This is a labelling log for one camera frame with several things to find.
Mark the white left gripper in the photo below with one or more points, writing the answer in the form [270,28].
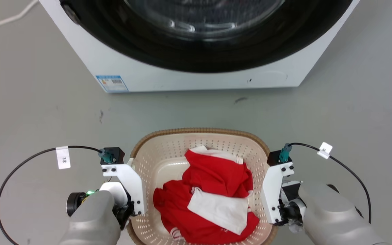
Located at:
[117,191]

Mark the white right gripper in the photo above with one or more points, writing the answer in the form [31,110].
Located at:
[289,211]

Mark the beige perforated laundry basket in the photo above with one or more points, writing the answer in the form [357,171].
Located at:
[162,160]

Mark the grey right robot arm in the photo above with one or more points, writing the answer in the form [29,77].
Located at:
[332,217]

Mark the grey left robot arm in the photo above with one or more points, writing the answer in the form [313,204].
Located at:
[94,221]

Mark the red and white shirt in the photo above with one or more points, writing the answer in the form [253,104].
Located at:
[213,177]

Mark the blue energy label sticker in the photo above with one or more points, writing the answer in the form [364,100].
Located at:
[112,83]

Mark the white washing machine body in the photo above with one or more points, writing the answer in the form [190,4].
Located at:
[148,75]

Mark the black round washer door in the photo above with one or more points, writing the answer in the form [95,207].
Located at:
[199,58]

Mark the white left camera bracket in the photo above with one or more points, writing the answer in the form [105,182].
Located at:
[131,180]

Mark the white camera bracket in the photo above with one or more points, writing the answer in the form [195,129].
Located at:
[131,180]
[271,190]

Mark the white right camera bracket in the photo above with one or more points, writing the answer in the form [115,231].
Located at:
[271,190]

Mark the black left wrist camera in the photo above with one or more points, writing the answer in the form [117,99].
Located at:
[116,153]

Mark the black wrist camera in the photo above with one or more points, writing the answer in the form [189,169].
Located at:
[116,153]
[275,159]

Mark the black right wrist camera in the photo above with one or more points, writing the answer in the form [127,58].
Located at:
[275,159]

